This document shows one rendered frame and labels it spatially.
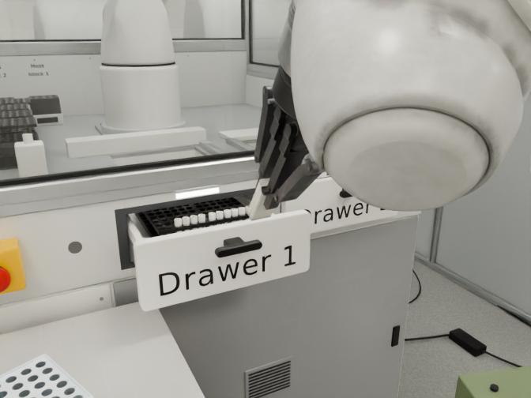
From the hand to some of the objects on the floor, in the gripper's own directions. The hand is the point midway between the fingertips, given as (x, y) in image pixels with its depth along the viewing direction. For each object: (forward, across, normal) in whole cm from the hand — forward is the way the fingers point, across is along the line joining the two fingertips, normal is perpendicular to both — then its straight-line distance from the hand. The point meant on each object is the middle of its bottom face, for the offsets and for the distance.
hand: (265, 199), depth 60 cm
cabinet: (+126, +3, -4) cm, 126 cm away
